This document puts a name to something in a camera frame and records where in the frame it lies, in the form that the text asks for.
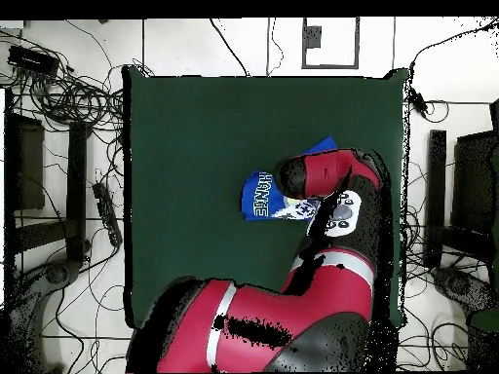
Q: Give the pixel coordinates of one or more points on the blue printed t-shirt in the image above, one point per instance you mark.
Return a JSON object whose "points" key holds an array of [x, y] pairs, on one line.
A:
{"points": [[257, 198]]}

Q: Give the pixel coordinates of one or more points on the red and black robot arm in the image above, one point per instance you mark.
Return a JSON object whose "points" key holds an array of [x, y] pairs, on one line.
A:
{"points": [[292, 311]]}

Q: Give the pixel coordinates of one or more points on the dark green table cloth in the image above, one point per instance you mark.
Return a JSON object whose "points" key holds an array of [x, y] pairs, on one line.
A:
{"points": [[195, 136]]}

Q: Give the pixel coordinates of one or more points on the black power strip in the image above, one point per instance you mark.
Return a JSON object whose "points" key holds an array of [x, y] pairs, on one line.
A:
{"points": [[107, 212]]}

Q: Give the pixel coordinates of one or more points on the black power adapter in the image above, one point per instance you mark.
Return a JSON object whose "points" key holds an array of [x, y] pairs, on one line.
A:
{"points": [[418, 102]]}

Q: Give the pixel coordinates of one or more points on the black chair base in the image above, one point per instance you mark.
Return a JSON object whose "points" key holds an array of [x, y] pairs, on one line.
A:
{"points": [[54, 274], [456, 284]]}

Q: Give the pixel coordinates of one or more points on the black electronics box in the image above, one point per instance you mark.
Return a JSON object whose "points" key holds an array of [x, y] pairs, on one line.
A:
{"points": [[33, 60]]}

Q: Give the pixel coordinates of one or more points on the grey square frame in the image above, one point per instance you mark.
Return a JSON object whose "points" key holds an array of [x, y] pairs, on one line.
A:
{"points": [[304, 43]]}

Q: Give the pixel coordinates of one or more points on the black wooden furniture frame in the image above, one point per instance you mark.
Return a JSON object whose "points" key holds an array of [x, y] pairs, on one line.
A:
{"points": [[76, 175], [436, 194]]}

